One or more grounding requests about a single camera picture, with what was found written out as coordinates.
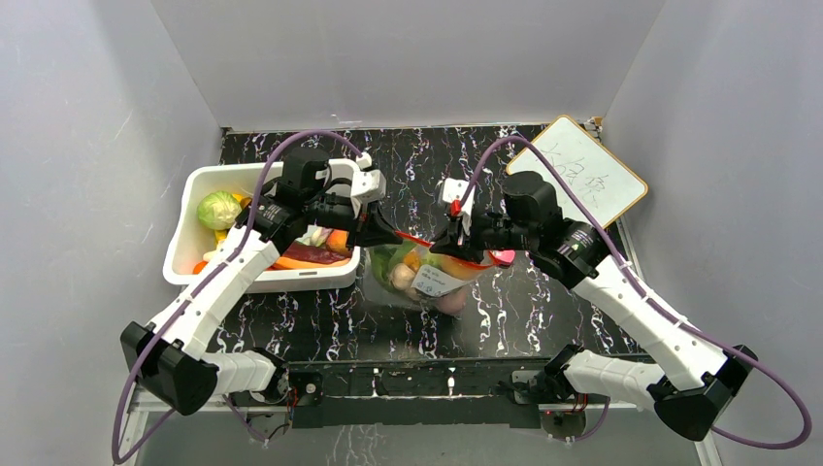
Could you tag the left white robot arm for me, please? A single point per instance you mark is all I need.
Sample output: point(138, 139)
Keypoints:
point(169, 356)

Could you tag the clear zip top bag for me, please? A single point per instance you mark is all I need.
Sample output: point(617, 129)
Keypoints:
point(430, 282)

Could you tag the pale green cabbage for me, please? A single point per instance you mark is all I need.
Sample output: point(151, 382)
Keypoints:
point(219, 210)

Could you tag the garlic bulb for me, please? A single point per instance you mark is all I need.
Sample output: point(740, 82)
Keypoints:
point(402, 277)

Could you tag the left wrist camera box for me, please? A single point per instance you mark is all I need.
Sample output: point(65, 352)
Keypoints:
point(367, 184)

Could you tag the small pink eraser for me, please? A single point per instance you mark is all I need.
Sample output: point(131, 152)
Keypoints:
point(503, 258)

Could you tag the small whiteboard yellow frame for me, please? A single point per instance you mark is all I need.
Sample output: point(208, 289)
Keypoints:
point(603, 184)

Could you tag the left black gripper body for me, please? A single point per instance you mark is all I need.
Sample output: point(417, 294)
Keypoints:
point(331, 213)

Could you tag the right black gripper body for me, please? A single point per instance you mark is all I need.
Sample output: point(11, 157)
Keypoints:
point(466, 228)

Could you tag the white plastic bin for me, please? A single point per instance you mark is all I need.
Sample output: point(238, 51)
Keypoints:
point(192, 240)

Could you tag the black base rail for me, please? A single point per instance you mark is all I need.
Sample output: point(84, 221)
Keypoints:
point(410, 392)

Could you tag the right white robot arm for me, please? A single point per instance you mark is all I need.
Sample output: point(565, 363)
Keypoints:
point(688, 384)

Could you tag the peach fruit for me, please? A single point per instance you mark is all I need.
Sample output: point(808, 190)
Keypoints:
point(459, 269)

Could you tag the green cabbage head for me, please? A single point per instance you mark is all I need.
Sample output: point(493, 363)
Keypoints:
point(379, 258)

